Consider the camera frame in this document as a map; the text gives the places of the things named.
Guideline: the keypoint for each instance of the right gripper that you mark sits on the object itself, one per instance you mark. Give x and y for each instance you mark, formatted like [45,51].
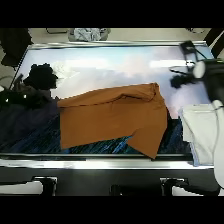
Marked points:
[180,81]

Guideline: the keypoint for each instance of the orange-brown T-shirt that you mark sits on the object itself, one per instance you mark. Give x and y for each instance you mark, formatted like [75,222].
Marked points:
[110,123]

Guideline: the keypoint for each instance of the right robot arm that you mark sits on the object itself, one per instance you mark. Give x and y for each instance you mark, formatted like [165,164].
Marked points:
[213,77]

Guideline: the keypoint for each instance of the white garment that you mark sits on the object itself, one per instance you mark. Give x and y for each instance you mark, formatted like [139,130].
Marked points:
[200,130]

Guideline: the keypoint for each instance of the heap of clothes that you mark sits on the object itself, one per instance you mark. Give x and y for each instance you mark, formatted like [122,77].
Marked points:
[87,34]

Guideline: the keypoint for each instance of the black garment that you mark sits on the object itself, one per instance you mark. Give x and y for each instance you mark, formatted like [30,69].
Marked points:
[40,76]

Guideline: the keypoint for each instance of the silver frame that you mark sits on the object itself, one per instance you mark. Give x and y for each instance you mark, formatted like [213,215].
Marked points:
[100,164]

